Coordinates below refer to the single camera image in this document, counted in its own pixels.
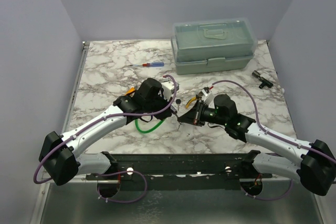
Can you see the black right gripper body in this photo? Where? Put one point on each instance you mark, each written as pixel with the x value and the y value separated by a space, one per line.
pixel 202 112

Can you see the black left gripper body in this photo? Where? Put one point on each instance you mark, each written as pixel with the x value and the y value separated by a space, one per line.
pixel 159 104

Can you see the green cable lock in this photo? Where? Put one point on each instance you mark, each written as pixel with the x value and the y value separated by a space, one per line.
pixel 148 130

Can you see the black head silver key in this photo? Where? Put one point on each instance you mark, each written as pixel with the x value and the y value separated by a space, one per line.
pixel 178 103

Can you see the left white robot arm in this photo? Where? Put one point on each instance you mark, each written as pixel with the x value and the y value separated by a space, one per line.
pixel 62 155

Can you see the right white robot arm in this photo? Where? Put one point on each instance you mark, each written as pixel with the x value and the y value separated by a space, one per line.
pixel 311 164

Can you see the yellow black needle-nose pliers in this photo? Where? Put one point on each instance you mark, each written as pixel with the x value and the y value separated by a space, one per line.
pixel 193 99

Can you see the orange utility knife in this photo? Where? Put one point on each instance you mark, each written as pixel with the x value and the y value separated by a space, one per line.
pixel 130 91

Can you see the red blue screwdriver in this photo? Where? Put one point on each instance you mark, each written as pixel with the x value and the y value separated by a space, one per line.
pixel 149 64

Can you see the green translucent tool box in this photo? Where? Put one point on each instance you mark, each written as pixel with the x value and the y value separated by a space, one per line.
pixel 212 45

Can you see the black cylinder lock part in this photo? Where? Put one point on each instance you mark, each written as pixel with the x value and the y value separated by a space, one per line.
pixel 264 82

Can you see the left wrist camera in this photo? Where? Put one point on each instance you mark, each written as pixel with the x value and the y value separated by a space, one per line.
pixel 168 89

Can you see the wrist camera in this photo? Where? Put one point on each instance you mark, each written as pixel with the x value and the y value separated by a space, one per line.
pixel 206 95
pixel 168 89

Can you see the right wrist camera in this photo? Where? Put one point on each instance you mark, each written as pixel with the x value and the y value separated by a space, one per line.
pixel 206 95

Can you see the black metal base rail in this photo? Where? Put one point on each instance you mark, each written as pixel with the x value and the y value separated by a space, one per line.
pixel 179 171

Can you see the aluminium side rail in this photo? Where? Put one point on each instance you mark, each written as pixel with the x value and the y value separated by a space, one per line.
pixel 73 95

